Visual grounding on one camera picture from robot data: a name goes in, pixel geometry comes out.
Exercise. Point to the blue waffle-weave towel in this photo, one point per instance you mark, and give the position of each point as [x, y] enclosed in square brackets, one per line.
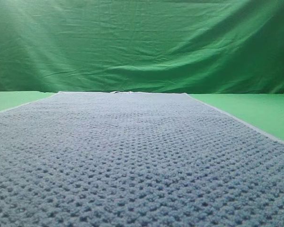
[79, 159]

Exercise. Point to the green backdrop cloth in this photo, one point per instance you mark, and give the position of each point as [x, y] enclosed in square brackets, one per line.
[162, 46]

